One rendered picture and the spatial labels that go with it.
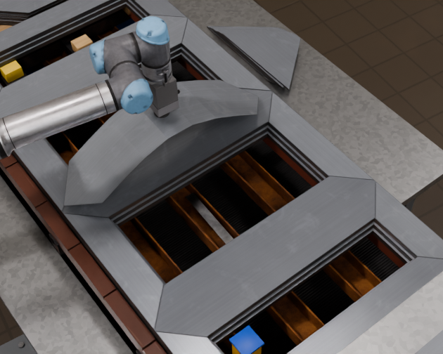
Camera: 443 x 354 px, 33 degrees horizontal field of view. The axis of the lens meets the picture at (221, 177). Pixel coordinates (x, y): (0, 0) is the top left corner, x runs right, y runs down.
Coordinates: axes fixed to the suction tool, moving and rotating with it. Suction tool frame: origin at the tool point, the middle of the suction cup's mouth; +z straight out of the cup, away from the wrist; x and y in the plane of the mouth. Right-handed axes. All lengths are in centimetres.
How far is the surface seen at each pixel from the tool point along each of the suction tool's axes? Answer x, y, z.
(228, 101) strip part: -21.1, -1.1, 6.1
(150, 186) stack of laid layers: 10.0, -8.1, 15.7
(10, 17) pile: 11, 87, 19
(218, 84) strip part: -23.2, 7.6, 7.6
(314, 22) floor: -140, 97, 101
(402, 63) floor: -156, 48, 101
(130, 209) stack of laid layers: 18.2, -10.7, 17.3
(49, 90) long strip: 16.9, 42.1, 15.8
